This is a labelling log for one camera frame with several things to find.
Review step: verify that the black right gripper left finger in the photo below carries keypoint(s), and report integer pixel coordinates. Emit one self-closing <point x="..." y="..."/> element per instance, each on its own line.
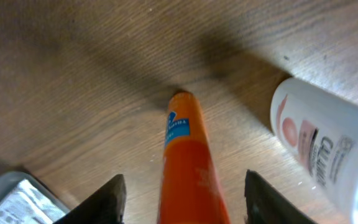
<point x="105" y="206"/>

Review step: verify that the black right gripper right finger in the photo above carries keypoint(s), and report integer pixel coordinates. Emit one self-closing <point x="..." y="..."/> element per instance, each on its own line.
<point x="266" y="205"/>

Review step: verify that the orange bottle white cap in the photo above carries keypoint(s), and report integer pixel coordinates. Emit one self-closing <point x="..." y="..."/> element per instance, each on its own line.
<point x="190" y="191"/>

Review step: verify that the white calamine lotion bottle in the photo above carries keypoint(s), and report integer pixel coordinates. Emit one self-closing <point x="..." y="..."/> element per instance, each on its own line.
<point x="321" y="130"/>

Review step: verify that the clear plastic container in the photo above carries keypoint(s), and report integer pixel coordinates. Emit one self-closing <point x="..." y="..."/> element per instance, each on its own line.
<point x="24" y="200"/>

